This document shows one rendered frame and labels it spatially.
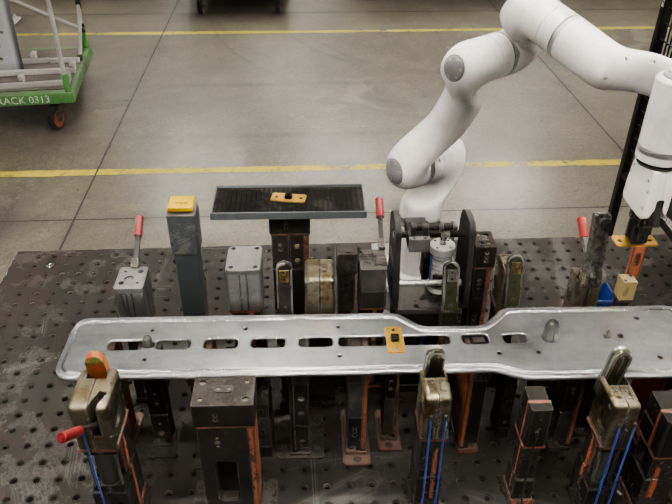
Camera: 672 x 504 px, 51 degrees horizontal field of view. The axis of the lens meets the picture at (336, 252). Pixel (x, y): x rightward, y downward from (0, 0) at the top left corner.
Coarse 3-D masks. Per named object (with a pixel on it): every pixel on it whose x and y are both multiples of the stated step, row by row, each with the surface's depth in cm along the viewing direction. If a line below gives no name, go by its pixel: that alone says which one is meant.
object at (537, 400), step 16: (528, 400) 140; (544, 400) 140; (528, 416) 140; (544, 416) 139; (528, 432) 142; (544, 432) 142; (528, 448) 144; (512, 464) 154; (528, 464) 146; (512, 480) 153; (528, 480) 151; (512, 496) 153; (528, 496) 154
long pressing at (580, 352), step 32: (96, 320) 158; (128, 320) 158; (160, 320) 158; (192, 320) 158; (224, 320) 159; (256, 320) 159; (288, 320) 159; (320, 320) 159; (352, 320) 159; (384, 320) 159; (512, 320) 159; (544, 320) 159; (576, 320) 159; (608, 320) 160; (640, 320) 160; (64, 352) 150; (128, 352) 150; (160, 352) 150; (192, 352) 150; (224, 352) 150; (256, 352) 150; (288, 352) 150; (320, 352) 150; (352, 352) 150; (384, 352) 150; (416, 352) 150; (448, 352) 150; (480, 352) 150; (512, 352) 150; (544, 352) 151; (576, 352) 151; (608, 352) 151; (640, 352) 151
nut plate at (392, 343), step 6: (384, 330) 156; (390, 330) 156; (396, 330) 156; (390, 336) 154; (402, 336) 154; (390, 342) 152; (396, 342) 152; (402, 342) 152; (390, 348) 151; (402, 348) 151
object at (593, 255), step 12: (600, 216) 157; (600, 228) 155; (612, 228) 154; (588, 240) 160; (600, 240) 159; (588, 252) 160; (600, 252) 160; (588, 264) 161; (600, 264) 161; (588, 276) 162; (600, 276) 162
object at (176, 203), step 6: (174, 198) 172; (180, 198) 172; (186, 198) 172; (192, 198) 172; (168, 204) 170; (174, 204) 170; (180, 204) 170; (186, 204) 170; (192, 204) 170; (168, 210) 169; (174, 210) 169; (180, 210) 169; (186, 210) 169; (192, 210) 169
